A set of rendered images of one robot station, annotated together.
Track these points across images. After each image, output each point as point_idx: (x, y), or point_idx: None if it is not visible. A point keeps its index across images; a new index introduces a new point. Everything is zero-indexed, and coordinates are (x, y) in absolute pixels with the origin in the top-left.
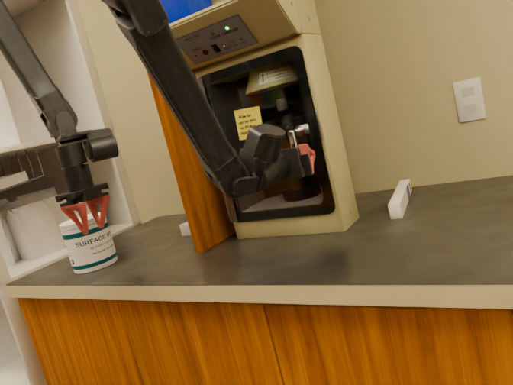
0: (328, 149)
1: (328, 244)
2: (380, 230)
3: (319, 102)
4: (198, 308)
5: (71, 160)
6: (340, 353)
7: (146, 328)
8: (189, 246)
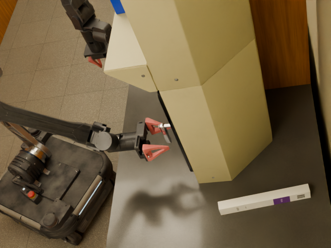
0: (186, 149)
1: (174, 183)
2: (195, 208)
3: (179, 127)
4: None
5: (84, 38)
6: None
7: None
8: None
